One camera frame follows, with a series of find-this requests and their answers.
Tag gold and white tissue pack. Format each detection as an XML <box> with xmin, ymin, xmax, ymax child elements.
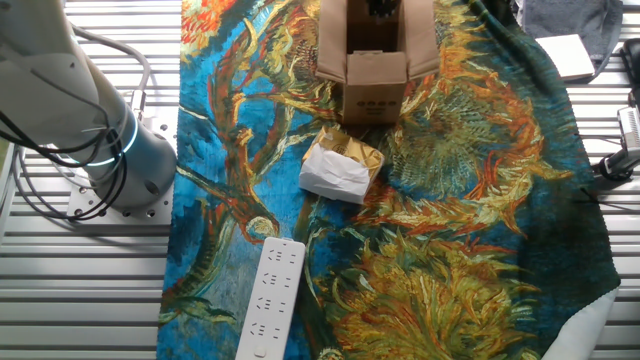
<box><xmin>297</xmin><ymin>124</ymin><xmax>386</xmax><ymax>206</ymax></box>

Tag white power strip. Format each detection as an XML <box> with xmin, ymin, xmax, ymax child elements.
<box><xmin>234</xmin><ymin>236</ymin><xmax>307</xmax><ymax>360</ymax></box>

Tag brown cardboard box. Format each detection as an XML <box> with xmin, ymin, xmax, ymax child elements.
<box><xmin>314</xmin><ymin>0</ymin><xmax>442</xmax><ymax>126</ymax></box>

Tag black cable bundle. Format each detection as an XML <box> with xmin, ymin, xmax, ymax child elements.
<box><xmin>0</xmin><ymin>107</ymin><xmax>129</xmax><ymax>223</ymax></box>

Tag silver exterior camera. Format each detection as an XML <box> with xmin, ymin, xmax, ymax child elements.
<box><xmin>616</xmin><ymin>103</ymin><xmax>640</xmax><ymax>151</ymax></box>

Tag grey camera clamp mount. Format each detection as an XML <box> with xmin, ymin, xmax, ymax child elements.
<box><xmin>591</xmin><ymin>146</ymin><xmax>640</xmax><ymax>183</ymax></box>

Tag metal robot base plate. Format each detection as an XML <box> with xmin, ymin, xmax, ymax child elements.
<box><xmin>65</xmin><ymin>119</ymin><xmax>177</xmax><ymax>222</ymax></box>

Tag sunflower painting cloth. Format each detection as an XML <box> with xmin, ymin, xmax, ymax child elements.
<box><xmin>155</xmin><ymin>0</ymin><xmax>621</xmax><ymax>360</ymax></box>

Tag white flat box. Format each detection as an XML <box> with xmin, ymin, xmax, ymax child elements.
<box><xmin>534</xmin><ymin>33</ymin><xmax>597</xmax><ymax>82</ymax></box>

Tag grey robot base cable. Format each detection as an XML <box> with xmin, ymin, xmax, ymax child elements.
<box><xmin>72</xmin><ymin>24</ymin><xmax>152</xmax><ymax>124</ymax></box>

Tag black rounded device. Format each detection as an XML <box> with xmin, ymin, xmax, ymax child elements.
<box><xmin>619</xmin><ymin>37</ymin><xmax>640</xmax><ymax>109</ymax></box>

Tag grey cloth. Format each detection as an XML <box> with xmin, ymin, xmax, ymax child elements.
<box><xmin>513</xmin><ymin>0</ymin><xmax>624</xmax><ymax>85</ymax></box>

